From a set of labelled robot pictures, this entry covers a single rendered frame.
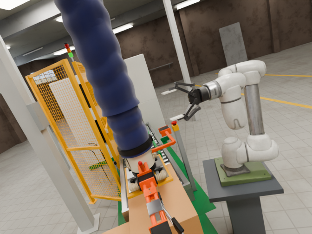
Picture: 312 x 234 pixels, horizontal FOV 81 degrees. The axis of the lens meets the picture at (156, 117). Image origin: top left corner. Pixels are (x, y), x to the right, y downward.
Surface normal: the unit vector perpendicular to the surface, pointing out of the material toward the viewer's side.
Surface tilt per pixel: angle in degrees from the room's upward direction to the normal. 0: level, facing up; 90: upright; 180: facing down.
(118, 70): 108
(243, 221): 90
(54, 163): 90
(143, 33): 90
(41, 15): 90
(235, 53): 77
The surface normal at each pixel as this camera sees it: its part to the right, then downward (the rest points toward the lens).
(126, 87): 0.79, 0.04
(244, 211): -0.14, 0.35
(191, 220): 0.18, 0.25
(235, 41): -0.20, 0.13
